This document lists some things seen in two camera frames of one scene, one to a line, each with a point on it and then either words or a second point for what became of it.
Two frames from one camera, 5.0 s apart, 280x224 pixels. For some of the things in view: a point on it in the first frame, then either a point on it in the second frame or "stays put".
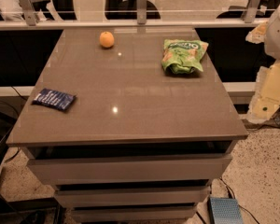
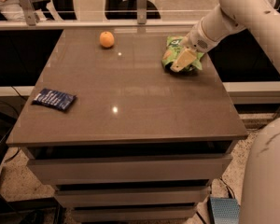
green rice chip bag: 183,56 stays put
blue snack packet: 54,98 stays put
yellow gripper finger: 272,91 -> 196,39
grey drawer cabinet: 129,125 stays put
